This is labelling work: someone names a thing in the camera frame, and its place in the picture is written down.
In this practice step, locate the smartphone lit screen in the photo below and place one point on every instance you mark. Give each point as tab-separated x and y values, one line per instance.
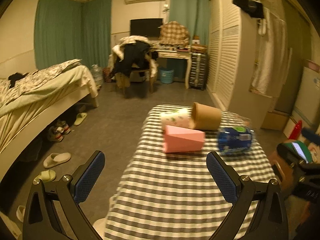
299	151

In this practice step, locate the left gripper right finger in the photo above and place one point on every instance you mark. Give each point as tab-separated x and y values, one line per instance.
269	220

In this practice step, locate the checkered tablecloth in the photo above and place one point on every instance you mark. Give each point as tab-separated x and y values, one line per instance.
165	196

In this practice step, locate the green curtain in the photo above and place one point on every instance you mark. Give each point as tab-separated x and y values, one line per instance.
67	29
194	15

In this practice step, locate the green curtain right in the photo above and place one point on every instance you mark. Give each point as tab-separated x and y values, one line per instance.
194	15

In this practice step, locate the blue laundry basket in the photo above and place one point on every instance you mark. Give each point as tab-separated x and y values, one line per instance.
166	75

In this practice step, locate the green curtain left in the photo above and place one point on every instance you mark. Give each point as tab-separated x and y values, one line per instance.
67	29

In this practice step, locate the white small fridge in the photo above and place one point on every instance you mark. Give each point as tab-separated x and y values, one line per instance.
306	107

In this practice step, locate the bed with patterned bedding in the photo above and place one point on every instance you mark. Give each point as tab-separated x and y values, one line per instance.
38	99

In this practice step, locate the plaid cloth cover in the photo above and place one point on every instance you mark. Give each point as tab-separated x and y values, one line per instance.
174	34

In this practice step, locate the blue label water bottle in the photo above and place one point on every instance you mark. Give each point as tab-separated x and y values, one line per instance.
234	139

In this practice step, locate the white louvered wardrobe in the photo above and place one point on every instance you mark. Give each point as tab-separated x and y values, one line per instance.
232	52

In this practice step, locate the green stool cushion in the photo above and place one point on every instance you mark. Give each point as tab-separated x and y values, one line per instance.
304	148

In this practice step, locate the red bottle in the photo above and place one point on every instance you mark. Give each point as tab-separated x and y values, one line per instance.
296	130

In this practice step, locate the black hanging bag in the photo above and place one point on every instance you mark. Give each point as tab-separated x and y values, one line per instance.
253	8

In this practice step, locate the chair with piled clothes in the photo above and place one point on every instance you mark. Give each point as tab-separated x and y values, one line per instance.
133	53

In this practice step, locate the brown kraft paper cup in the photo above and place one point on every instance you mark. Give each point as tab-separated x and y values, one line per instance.
204	117

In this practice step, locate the clear plastic bottle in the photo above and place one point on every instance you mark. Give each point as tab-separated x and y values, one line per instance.
242	120

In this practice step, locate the sneaker under bed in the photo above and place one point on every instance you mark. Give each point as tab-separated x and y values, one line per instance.
54	135
63	127

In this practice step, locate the slipper near bed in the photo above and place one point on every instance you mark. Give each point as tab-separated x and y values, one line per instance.
80	117

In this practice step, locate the white floral paper cup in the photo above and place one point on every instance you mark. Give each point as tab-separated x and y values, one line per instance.
177	118

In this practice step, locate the white slipper near corner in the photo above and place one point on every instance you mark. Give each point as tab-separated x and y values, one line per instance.
20	213

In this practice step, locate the pink faceted cup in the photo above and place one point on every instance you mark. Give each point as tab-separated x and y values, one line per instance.
179	139

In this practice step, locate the large water jug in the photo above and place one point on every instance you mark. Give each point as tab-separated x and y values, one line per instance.
97	74

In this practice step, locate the black television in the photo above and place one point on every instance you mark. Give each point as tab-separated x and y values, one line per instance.
148	27

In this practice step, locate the hanging white towel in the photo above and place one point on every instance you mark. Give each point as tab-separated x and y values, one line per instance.
271	70

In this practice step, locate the pale green slipper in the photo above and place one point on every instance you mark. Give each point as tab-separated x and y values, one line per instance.
46	176

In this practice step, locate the cardboard box on suitcase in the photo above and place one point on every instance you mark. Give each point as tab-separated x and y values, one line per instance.
198	48

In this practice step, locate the silver black suitcase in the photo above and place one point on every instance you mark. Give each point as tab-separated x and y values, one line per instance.
199	71

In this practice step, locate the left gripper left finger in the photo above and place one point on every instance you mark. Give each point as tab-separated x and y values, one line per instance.
41	220

